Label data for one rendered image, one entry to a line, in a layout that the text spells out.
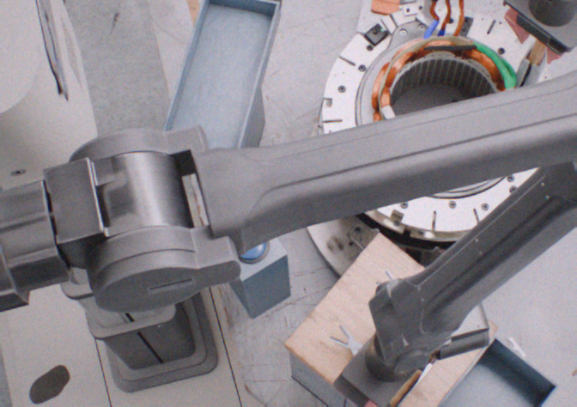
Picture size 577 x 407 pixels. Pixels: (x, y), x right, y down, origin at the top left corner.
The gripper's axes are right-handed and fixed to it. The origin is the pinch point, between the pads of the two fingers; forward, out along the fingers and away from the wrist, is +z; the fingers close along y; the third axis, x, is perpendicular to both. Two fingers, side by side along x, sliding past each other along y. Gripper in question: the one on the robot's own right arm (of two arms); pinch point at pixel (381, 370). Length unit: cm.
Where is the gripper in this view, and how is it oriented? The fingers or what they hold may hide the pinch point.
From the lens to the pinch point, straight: 142.3
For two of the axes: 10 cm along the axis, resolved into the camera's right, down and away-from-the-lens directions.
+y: 6.4, -7.3, 2.5
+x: -7.7, -6.1, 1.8
